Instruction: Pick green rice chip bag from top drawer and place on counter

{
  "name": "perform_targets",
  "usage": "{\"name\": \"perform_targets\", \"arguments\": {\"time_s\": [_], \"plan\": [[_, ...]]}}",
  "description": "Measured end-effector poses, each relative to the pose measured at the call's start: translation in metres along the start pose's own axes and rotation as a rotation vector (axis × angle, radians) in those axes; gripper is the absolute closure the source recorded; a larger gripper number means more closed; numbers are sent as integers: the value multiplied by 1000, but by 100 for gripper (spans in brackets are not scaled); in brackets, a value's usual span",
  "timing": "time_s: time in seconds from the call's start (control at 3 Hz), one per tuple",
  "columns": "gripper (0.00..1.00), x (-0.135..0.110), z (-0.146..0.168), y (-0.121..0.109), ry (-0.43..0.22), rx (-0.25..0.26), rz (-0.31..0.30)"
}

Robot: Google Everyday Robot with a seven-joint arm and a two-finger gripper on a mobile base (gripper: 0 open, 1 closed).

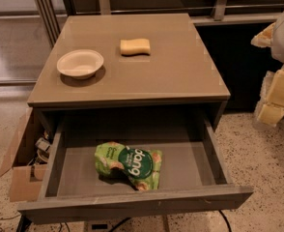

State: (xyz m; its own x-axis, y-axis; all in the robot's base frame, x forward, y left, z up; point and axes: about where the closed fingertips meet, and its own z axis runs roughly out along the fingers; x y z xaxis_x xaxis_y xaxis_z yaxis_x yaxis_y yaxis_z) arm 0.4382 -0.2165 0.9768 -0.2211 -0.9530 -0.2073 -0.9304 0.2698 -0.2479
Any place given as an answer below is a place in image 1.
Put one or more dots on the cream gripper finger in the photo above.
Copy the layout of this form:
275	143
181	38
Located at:
263	39
270	107

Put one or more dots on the green rice chip bag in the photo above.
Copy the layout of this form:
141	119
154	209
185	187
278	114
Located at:
141	167

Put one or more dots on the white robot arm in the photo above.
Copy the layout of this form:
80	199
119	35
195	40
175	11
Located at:
277	47

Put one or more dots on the grey counter cabinet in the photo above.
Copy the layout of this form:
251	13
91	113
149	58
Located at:
178	70

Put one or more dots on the grey open drawer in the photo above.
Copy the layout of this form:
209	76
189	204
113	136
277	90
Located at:
193	177

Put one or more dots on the yellow sponge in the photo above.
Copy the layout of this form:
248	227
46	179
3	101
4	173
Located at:
135	46

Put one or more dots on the white paper bowl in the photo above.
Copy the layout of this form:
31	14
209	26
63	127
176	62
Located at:
80	64

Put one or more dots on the items inside cardboard box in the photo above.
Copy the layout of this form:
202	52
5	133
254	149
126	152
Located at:
42	150

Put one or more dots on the brown cardboard box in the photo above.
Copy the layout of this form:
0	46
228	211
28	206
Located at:
26	180

